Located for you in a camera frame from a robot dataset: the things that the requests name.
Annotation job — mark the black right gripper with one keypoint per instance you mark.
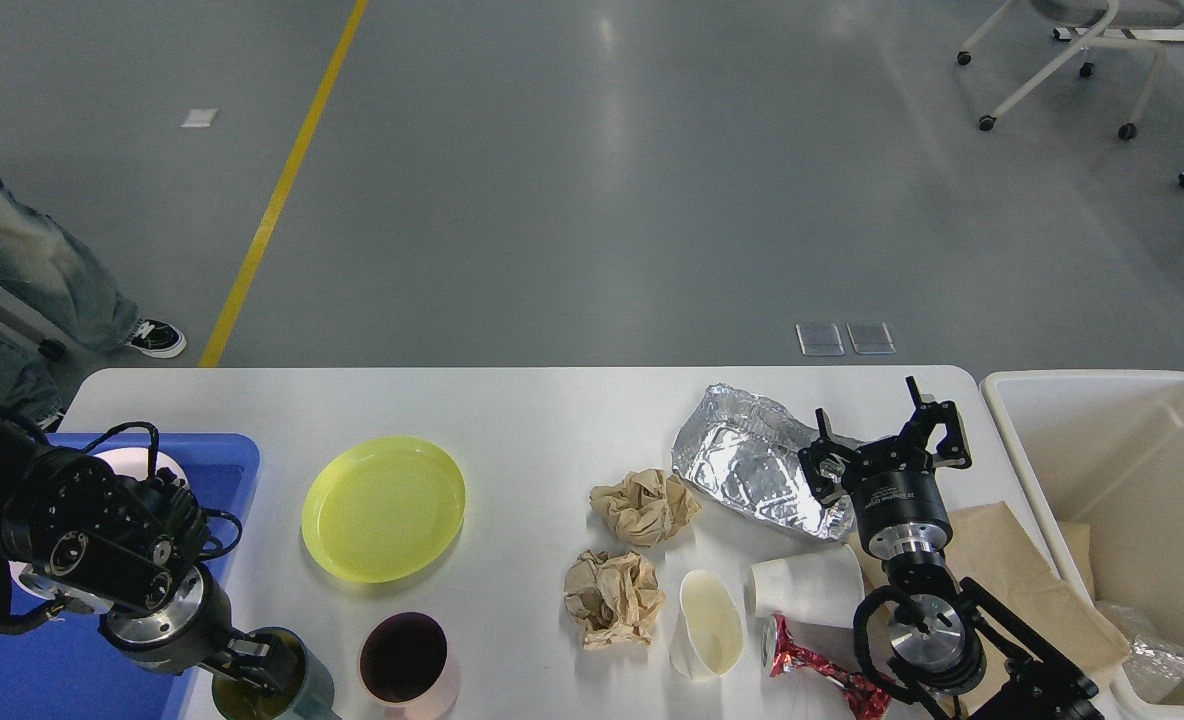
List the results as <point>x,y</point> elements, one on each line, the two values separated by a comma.
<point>892,483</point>

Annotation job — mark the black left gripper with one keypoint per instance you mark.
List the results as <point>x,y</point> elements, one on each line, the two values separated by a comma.
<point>194,629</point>

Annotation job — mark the teal mug yellow inside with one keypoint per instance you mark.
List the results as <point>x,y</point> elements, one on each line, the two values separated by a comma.
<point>309,694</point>

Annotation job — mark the pink cup dark inside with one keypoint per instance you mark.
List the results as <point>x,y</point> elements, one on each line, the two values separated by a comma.
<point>407,665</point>

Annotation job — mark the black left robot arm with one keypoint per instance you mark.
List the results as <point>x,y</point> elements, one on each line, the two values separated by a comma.
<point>23,449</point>

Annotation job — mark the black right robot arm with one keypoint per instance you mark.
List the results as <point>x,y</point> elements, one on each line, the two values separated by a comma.
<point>921,635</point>

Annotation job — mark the brown paper bag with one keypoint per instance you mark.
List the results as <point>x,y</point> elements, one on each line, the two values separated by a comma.
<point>989,545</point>

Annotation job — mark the white paper cup lying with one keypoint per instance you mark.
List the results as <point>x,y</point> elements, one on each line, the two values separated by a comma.
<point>822,587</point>

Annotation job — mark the right floor socket plate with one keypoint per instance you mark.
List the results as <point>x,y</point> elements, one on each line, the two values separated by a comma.
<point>871,338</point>

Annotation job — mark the floor socket plate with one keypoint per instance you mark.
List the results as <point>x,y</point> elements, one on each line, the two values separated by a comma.
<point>871,338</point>
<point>820,339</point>

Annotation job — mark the left floor socket plate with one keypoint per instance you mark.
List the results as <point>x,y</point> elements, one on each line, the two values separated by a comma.
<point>820,339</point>

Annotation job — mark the crumpled aluminium foil tray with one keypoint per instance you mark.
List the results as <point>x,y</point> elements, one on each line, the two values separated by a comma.
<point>741,450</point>

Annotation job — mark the yellow plastic plate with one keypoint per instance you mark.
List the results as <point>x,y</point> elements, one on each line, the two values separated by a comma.
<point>383,510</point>

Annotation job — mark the brown paper in bin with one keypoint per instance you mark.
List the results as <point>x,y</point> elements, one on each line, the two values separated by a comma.
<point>1078,537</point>

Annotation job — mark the blue plastic tray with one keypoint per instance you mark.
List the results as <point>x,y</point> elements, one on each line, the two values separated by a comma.
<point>65,669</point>

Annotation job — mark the red foil wrapper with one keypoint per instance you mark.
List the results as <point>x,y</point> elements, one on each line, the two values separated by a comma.
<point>781,654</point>

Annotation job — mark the white pink plate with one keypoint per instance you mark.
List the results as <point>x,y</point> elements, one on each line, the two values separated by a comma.
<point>142,462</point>

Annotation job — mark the crumpled brown paper upper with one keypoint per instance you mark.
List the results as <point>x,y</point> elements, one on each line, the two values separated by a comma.
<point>646,507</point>

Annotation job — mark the crumpled brown paper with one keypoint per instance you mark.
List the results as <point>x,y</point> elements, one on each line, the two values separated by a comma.
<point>646,507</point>
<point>612,599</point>

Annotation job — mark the cream paper cup open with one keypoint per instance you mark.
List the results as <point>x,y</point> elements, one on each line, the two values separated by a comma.
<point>708,638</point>

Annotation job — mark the white waste bin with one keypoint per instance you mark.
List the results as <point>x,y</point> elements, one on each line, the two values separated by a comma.
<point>1106,447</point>

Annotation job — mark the crumpled brown paper lower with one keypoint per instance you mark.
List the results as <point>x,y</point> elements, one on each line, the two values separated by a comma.
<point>612,599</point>

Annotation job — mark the foil scrap in bin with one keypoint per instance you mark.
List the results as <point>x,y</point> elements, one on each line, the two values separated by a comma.
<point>1155,666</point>

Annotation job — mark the person in jeans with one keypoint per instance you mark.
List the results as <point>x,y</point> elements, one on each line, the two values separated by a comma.
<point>48,269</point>

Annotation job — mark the white rolling chair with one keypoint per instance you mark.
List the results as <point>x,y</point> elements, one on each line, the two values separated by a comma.
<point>1146,26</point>

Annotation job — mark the white paper on floor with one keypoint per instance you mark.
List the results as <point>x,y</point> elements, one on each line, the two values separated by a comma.
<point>200,118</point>

